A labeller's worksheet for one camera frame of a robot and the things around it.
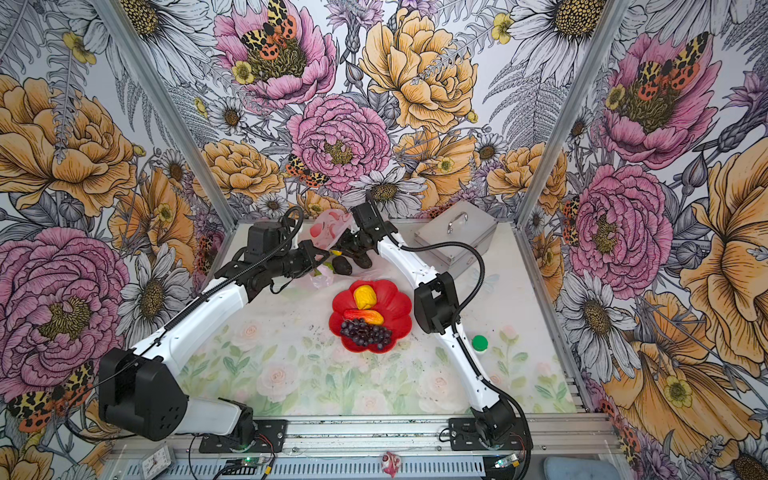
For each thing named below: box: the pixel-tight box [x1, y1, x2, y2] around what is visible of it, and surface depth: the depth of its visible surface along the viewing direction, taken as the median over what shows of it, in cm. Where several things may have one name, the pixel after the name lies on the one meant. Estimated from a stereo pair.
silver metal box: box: [414, 199, 498, 276], surface depth 100 cm
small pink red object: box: [382, 451, 400, 478], surface depth 68 cm
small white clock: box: [141, 442, 176, 480], surface depth 71 cm
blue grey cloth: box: [543, 456, 622, 480], surface depth 69 cm
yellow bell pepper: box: [354, 285, 377, 310], surface depth 96 cm
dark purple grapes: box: [340, 319, 393, 350], surface depth 89 cm
